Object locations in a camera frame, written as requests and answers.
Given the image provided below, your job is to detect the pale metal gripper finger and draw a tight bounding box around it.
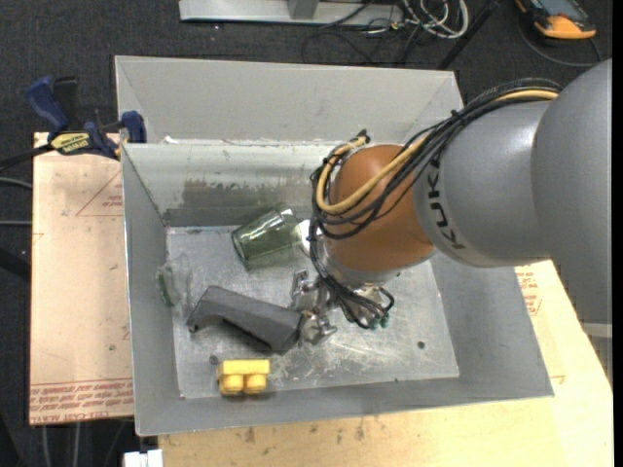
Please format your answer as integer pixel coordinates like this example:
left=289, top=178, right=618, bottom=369
left=289, top=269, right=313, bottom=310
left=298, top=308, right=339, bottom=346

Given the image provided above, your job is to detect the green glass cup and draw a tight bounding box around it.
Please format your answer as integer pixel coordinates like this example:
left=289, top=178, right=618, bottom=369
left=231, top=201, right=312, bottom=271

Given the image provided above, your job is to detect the dark grey angled block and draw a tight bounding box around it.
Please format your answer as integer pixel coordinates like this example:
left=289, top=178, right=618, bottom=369
left=185, top=284, right=304, bottom=357

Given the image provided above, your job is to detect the grey metal bin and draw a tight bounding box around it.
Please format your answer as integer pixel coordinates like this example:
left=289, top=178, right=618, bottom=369
left=114, top=54, right=555, bottom=437

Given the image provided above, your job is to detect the yellow toy brick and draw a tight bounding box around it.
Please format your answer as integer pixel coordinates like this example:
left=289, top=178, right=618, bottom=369
left=215, top=358, right=272, bottom=397

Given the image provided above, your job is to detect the small clear glass jar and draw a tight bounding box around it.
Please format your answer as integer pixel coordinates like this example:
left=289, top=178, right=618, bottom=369
left=155, top=254, right=194, bottom=308

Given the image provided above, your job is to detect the brown cardboard board red print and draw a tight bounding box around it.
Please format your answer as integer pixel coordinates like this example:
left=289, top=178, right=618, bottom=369
left=28, top=131, right=135, bottom=426

